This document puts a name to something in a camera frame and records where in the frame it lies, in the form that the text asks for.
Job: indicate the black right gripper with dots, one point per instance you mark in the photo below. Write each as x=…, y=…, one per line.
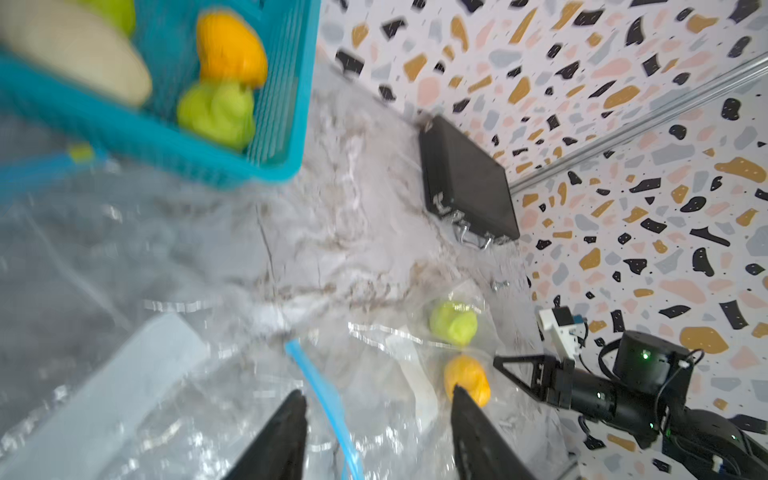
x=547, y=379

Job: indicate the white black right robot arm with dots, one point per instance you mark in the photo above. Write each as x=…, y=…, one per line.
x=644, y=394

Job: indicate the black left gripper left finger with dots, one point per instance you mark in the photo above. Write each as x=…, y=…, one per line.
x=278, y=451

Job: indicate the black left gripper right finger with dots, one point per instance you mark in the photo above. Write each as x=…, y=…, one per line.
x=480, y=452

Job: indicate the teal plastic basket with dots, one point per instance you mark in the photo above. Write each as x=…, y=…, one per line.
x=165, y=37

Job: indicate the orange fruit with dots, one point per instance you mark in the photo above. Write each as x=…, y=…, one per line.
x=230, y=49
x=468, y=373

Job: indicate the clear zip-top bag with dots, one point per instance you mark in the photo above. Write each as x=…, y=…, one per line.
x=408, y=392
x=91, y=250

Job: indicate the green pear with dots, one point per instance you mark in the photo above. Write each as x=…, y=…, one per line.
x=121, y=14
x=219, y=111

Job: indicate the white packet in right bag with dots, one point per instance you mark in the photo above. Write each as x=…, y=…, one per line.
x=426, y=401

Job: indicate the green fruit in right bag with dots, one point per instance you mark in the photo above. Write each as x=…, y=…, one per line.
x=454, y=322

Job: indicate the beige fruit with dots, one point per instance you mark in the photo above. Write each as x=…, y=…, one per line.
x=76, y=44

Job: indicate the black ribbed carrying case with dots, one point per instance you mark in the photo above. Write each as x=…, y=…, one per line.
x=464, y=186

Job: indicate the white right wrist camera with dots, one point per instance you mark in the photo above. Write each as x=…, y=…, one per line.
x=565, y=331

